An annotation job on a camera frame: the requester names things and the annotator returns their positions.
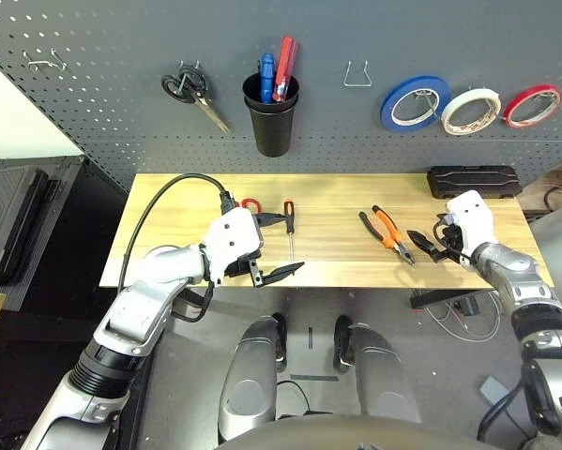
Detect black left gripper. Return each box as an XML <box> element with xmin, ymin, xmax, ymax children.
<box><xmin>223</xmin><ymin>212</ymin><xmax>306</xmax><ymax>289</ymax></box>

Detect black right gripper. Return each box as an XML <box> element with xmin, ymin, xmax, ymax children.
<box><xmin>406</xmin><ymin>223</ymin><xmax>464</xmax><ymax>264</ymax></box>

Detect black orange screwdriver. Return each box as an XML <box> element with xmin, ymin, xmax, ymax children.
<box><xmin>282</xmin><ymin>199</ymin><xmax>296</xmax><ymax>263</ymax></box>

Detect orange black pliers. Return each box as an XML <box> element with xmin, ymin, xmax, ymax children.
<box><xmin>358</xmin><ymin>204</ymin><xmax>417</xmax><ymax>267</ymax></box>

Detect white tape roll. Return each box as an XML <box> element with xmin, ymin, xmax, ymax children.
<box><xmin>440</xmin><ymin>87</ymin><xmax>502</xmax><ymax>137</ymax></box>

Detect metal pegboard hook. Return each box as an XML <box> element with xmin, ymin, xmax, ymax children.
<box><xmin>536</xmin><ymin>93</ymin><xmax>562</xmax><ymax>118</ymax></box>
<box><xmin>22</xmin><ymin>48</ymin><xmax>68</xmax><ymax>72</ymax></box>
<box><xmin>414</xmin><ymin>91</ymin><xmax>440</xmax><ymax>118</ymax></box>

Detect grey perforated metal pegboard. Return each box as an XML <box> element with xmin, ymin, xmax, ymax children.
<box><xmin>0</xmin><ymin>0</ymin><xmax>562</xmax><ymax>188</ymax></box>

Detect black table foot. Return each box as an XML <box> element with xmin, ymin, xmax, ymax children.
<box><xmin>410</xmin><ymin>289</ymin><xmax>497</xmax><ymax>310</ymax></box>

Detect black power adapter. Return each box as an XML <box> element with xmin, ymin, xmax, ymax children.
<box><xmin>453</xmin><ymin>297</ymin><xmax>479</xmax><ymax>318</ymax></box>

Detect small black tool case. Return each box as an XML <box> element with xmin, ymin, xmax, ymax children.
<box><xmin>425</xmin><ymin>164</ymin><xmax>521</xmax><ymax>201</ymax></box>

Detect black plastic cup holder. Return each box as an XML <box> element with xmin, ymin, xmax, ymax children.
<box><xmin>241</xmin><ymin>72</ymin><xmax>301</xmax><ymax>158</ymax></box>

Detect silver left robot leg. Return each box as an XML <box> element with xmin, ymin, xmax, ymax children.
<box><xmin>218</xmin><ymin>312</ymin><xmax>289</xmax><ymax>444</ymax></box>

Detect silver robot leg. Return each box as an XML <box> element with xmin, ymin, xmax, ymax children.
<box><xmin>218</xmin><ymin>312</ymin><xmax>289</xmax><ymax>444</ymax></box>
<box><xmin>332</xmin><ymin>314</ymin><xmax>422</xmax><ymax>426</ymax></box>

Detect blue tape roll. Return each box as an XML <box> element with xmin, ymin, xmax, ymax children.
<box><xmin>380</xmin><ymin>74</ymin><xmax>452</xmax><ymax>132</ymax></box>

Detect silver right robot leg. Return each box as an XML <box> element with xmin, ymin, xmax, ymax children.
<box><xmin>332</xmin><ymin>314</ymin><xmax>422</xmax><ymax>426</ymax></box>

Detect red tape roll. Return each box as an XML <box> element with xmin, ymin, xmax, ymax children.
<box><xmin>502</xmin><ymin>83</ymin><xmax>562</xmax><ymax>129</ymax></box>

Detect grey square floor patch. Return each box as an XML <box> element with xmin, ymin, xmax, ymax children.
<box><xmin>478</xmin><ymin>376</ymin><xmax>509</xmax><ymax>406</ymax></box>

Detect grey robot torso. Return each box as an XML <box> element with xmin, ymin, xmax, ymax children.
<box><xmin>214</xmin><ymin>412</ymin><xmax>497</xmax><ymax>450</ymax></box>

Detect large black ribbed case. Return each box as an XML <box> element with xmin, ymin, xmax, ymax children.
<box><xmin>0</xmin><ymin>158</ymin><xmax>59</xmax><ymax>288</ymax></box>

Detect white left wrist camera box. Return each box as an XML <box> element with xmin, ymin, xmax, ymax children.
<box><xmin>204</xmin><ymin>205</ymin><xmax>266</xmax><ymax>286</ymax></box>

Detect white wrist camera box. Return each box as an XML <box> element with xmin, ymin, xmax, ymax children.
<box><xmin>447</xmin><ymin>189</ymin><xmax>498</xmax><ymax>258</ymax></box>
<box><xmin>204</xmin><ymin>205</ymin><xmax>266</xmax><ymax>286</ymax></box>

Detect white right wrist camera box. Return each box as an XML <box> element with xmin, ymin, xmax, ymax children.
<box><xmin>447</xmin><ymin>189</ymin><xmax>498</xmax><ymax>258</ymax></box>

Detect white floor cables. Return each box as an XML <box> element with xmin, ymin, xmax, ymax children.
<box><xmin>420</xmin><ymin>294</ymin><xmax>503</xmax><ymax>341</ymax></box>

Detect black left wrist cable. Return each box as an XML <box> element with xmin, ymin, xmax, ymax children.
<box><xmin>118</xmin><ymin>172</ymin><xmax>237</xmax><ymax>293</ymax></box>

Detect thin black floor cable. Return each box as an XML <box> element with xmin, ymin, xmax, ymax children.
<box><xmin>275</xmin><ymin>379</ymin><xmax>333</xmax><ymax>418</ymax></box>

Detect black handled scissors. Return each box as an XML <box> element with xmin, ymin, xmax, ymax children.
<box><xmin>160</xmin><ymin>63</ymin><xmax>234</xmax><ymax>136</ymax></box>

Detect blue handled screwdriver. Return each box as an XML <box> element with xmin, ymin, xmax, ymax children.
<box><xmin>259</xmin><ymin>52</ymin><xmax>277</xmax><ymax>105</ymax></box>

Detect wire loop pegboard holder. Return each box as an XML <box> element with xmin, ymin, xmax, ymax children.
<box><xmin>342</xmin><ymin>59</ymin><xmax>373</xmax><ymax>88</ymax></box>

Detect red handled tool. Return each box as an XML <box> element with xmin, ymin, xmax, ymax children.
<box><xmin>271</xmin><ymin>36</ymin><xmax>299</xmax><ymax>103</ymax></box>

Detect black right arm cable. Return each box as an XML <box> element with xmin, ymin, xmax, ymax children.
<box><xmin>476</xmin><ymin>379</ymin><xmax>531</xmax><ymax>443</ymax></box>

